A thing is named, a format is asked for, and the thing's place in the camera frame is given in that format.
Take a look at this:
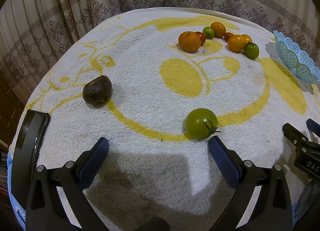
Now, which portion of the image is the red cherry tomato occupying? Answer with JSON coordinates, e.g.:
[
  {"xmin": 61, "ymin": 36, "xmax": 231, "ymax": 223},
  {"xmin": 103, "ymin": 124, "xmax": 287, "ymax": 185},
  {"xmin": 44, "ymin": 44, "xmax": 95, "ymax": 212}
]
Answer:
[{"xmin": 195, "ymin": 32, "xmax": 206, "ymax": 46}]

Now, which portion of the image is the patterned beige curtain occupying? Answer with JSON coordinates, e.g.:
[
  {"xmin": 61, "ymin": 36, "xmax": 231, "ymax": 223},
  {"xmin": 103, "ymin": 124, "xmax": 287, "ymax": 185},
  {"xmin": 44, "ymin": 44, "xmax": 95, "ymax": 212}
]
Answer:
[{"xmin": 1, "ymin": 0, "xmax": 319, "ymax": 104}]

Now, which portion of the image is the small red tomato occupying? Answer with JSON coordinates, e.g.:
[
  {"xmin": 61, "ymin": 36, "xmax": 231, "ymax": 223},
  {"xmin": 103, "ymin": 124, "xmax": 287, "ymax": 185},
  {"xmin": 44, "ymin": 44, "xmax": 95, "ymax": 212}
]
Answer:
[{"xmin": 223, "ymin": 32, "xmax": 234, "ymax": 42}]

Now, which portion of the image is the large green tomato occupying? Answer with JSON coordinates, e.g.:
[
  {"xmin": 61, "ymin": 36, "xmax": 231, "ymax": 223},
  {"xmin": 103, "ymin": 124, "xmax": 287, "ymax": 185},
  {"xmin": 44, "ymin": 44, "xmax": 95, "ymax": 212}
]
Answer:
[{"xmin": 185, "ymin": 108, "xmax": 219, "ymax": 139}]

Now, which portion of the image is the light blue lattice basket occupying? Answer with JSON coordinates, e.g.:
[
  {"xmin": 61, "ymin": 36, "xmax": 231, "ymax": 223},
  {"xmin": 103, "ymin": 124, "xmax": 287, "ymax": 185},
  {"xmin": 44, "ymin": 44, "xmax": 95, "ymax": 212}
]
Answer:
[{"xmin": 274, "ymin": 30, "xmax": 319, "ymax": 84}]

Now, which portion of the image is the small orange tomato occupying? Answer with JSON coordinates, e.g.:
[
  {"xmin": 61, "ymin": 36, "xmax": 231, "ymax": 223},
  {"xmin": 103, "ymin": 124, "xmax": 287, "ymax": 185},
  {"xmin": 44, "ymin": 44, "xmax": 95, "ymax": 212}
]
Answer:
[{"xmin": 242, "ymin": 34, "xmax": 253, "ymax": 45}]

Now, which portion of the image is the white yellow cartoon towel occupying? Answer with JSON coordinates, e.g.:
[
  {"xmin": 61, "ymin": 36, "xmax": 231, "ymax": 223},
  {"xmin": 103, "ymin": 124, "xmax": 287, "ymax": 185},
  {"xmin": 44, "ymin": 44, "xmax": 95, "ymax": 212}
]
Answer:
[{"xmin": 26, "ymin": 8, "xmax": 319, "ymax": 230}]

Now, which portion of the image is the small green tomato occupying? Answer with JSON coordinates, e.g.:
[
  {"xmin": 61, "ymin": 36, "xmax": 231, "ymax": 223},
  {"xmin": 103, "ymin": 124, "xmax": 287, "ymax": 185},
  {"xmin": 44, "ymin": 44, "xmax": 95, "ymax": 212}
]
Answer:
[{"xmin": 202, "ymin": 26, "xmax": 215, "ymax": 39}]

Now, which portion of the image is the large orange tomato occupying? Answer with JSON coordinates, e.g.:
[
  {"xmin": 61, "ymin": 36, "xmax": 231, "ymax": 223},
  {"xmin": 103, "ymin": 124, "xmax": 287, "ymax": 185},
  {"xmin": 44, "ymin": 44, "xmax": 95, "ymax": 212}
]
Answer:
[{"xmin": 227, "ymin": 34, "xmax": 246, "ymax": 53}]

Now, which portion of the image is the green tomato with stem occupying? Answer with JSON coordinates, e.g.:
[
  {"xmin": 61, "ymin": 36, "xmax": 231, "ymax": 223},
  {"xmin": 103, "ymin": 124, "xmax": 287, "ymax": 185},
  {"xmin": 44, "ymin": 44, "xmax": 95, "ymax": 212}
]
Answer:
[{"xmin": 244, "ymin": 42, "xmax": 259, "ymax": 60}]

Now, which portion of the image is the dark brown avocado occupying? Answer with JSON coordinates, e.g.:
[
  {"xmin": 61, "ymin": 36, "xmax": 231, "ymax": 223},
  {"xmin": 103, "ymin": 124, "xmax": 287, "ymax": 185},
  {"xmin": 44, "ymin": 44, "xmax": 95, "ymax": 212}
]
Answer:
[{"xmin": 82, "ymin": 75, "xmax": 112, "ymax": 104}]

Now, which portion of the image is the large orange mandarin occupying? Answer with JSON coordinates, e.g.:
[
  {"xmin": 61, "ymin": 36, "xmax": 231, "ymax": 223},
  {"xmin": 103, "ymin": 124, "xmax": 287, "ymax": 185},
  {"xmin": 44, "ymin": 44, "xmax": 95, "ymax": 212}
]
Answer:
[{"xmin": 178, "ymin": 31, "xmax": 201, "ymax": 53}]

